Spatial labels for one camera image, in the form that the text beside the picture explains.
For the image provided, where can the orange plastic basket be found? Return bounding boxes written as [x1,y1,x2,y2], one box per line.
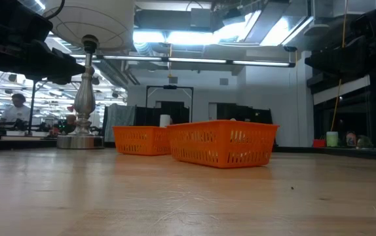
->
[112,125,172,157]
[166,119,280,169]

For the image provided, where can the silver lamp white shade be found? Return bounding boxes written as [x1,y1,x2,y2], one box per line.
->
[42,0,136,150]

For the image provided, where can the black pole stand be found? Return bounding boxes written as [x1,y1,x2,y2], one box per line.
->
[27,81,37,136]

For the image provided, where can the person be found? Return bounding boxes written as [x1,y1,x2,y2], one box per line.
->
[0,93,32,124]
[52,113,77,136]

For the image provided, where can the pale green plastic cup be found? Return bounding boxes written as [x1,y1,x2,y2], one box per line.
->
[326,131,339,148]

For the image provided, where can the small labelled bottle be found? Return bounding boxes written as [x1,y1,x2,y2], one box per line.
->
[345,131,357,148]

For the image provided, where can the grey cloth cover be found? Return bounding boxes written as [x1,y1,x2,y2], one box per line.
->
[104,104,137,142]

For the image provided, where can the long workbench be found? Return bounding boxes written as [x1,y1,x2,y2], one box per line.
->
[0,129,60,152]

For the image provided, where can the black cabinets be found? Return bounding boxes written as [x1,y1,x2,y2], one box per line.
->
[216,103,274,125]

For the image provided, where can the white paper roll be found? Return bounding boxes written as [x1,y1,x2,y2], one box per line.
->
[159,114,172,128]

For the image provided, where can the long ceiling light fixture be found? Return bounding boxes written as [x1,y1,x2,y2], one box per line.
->
[69,54,296,69]

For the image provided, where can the yellow hanging cable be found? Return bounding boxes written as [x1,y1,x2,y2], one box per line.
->
[330,0,348,132]

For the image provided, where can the white ceiling duct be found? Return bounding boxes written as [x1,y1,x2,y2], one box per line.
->
[301,0,376,37]

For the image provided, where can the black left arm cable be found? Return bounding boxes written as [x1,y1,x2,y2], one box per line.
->
[43,0,67,20]

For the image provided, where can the black background rig frame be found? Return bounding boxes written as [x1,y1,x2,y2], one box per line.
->
[145,85,195,125]

